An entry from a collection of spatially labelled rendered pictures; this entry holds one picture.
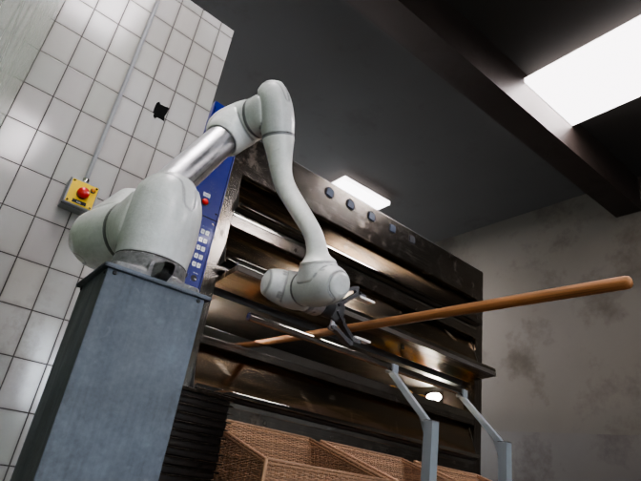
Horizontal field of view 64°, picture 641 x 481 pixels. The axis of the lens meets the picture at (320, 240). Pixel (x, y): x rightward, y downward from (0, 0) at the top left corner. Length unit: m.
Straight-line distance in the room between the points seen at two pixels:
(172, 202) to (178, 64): 1.38
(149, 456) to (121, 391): 0.12
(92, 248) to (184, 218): 0.25
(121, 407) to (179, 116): 1.54
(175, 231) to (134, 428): 0.39
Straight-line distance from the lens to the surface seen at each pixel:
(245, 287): 2.16
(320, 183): 2.63
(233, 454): 1.78
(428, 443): 2.00
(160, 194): 1.14
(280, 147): 1.56
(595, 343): 4.66
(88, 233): 1.28
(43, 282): 1.92
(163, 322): 1.04
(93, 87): 2.22
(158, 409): 1.02
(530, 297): 1.38
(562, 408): 4.68
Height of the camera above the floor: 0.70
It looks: 25 degrees up
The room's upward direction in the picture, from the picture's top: 9 degrees clockwise
